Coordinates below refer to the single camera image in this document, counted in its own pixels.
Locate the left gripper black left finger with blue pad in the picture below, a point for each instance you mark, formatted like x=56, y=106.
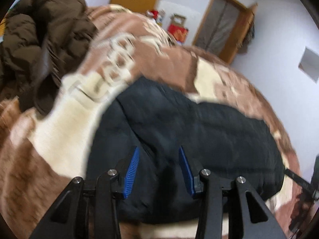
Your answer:
x=88, y=208

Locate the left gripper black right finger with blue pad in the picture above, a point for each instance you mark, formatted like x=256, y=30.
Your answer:
x=248, y=215

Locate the black quilted jacket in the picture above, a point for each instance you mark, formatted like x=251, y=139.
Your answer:
x=159, y=121

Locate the clothes hanging on door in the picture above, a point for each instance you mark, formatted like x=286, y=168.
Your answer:
x=247, y=40

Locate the brown plush bear blanket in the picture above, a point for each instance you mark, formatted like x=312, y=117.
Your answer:
x=40, y=155

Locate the brown puffer coat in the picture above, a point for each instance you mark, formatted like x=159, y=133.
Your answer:
x=43, y=41

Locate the red gift box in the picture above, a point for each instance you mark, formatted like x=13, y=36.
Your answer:
x=180, y=33

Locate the open cardboard box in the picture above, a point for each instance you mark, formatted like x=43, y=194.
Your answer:
x=178, y=20

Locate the red santa hat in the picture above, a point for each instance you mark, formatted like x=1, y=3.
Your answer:
x=153, y=14

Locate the grey square wall panel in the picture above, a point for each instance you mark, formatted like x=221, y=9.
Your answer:
x=309, y=64

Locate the wooden door with frame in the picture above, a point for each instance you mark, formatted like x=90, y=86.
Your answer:
x=223, y=28

